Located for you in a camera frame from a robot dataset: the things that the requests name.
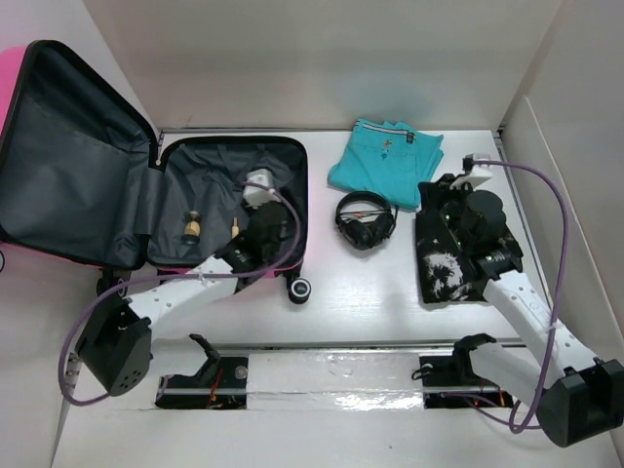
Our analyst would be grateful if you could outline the wooden shaving brush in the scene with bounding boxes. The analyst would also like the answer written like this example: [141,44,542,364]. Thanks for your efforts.
[181,211,202,245]

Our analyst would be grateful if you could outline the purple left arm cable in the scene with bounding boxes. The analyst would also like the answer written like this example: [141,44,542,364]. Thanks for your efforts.
[58,180,301,407]

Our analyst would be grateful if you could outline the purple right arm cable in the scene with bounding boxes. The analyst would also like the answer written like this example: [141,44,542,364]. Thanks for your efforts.
[467,159,570,435]

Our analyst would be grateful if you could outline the wooden handled razor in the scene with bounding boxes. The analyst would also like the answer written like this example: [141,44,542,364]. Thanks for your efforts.
[231,217,240,239]

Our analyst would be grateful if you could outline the aluminium front rail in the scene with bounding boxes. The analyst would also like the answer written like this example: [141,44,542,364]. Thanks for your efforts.
[99,340,527,353]

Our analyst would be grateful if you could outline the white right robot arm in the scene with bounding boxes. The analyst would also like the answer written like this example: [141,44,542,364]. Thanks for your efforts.
[415,175,623,448]

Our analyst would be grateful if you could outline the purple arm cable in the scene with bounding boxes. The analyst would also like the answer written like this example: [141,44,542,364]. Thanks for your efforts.
[467,159,570,435]
[58,180,301,407]

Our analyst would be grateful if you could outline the black white patterned garment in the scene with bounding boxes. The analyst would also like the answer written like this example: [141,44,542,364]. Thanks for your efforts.
[415,190,524,304]

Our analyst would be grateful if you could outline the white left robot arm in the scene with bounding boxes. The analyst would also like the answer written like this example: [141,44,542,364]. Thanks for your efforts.
[75,202,300,397]

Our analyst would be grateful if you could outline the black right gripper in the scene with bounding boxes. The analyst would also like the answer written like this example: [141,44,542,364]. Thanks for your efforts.
[416,174,474,251]

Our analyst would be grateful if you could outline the turquoise shorts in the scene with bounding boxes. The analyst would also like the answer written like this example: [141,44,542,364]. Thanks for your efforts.
[328,119,444,211]

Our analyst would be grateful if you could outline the black headphones with cable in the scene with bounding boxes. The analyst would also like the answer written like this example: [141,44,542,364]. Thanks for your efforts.
[334,191,399,251]

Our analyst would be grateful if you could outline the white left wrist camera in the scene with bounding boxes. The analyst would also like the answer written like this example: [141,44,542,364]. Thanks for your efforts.
[243,169,276,209]

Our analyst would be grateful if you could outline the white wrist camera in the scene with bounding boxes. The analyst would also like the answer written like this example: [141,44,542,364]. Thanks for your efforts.
[450,153,492,189]
[243,169,276,209]

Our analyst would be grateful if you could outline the pink hard-shell suitcase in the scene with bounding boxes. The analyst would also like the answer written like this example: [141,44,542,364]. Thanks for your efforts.
[1,40,311,303]

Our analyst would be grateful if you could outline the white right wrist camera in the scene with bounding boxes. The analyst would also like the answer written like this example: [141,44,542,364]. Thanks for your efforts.
[450,153,492,189]

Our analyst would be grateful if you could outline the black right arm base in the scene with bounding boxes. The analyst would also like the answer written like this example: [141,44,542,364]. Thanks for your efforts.
[410,355,514,410]

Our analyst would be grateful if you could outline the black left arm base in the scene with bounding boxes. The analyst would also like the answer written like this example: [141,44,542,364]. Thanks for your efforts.
[155,333,249,410]

